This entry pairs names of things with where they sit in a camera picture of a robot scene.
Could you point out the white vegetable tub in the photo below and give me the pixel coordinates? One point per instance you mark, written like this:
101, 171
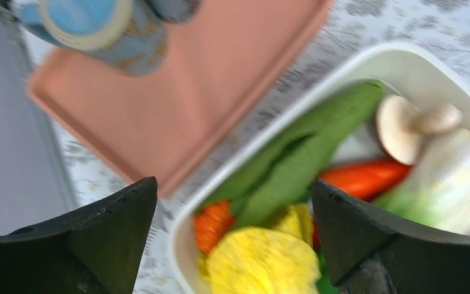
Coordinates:
408, 69

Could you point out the light blue big mug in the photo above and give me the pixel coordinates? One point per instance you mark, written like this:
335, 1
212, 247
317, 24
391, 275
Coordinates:
126, 35

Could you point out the white mushroom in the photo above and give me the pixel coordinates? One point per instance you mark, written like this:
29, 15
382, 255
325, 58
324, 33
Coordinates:
402, 128

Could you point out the green leaf vegetable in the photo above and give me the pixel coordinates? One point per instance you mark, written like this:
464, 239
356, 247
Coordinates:
287, 166

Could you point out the small grey blue cup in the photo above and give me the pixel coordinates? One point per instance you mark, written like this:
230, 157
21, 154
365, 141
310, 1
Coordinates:
175, 11

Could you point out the pink tray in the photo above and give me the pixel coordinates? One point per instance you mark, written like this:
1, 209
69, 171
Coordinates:
217, 68

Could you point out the red pepper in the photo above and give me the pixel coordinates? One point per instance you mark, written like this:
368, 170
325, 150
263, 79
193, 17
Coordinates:
366, 180

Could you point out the floral table mat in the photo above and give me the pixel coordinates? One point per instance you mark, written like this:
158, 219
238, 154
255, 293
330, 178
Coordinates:
440, 27

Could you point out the yellow napa cabbage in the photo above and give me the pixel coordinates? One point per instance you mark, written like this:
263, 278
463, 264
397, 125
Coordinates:
278, 259

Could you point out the orange carrot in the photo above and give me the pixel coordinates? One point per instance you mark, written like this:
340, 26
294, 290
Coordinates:
211, 224

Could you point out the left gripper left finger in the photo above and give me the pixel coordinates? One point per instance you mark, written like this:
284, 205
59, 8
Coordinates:
94, 249

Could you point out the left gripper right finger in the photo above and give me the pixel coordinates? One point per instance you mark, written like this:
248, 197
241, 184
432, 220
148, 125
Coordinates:
370, 250

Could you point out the upper bok choy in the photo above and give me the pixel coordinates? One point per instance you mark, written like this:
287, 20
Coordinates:
436, 191

